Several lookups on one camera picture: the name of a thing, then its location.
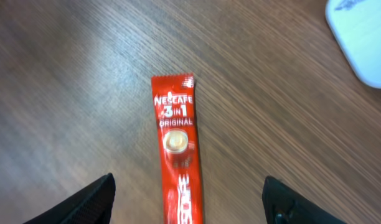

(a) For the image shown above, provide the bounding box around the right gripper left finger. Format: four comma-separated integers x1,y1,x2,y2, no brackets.
25,173,116,224

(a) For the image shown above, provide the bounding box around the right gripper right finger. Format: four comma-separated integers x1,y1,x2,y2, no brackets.
261,176,345,224

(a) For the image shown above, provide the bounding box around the red stick packet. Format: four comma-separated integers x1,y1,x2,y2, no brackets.
151,73,204,224

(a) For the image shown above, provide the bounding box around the white barcode scanner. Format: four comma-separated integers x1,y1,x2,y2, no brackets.
325,0,381,89

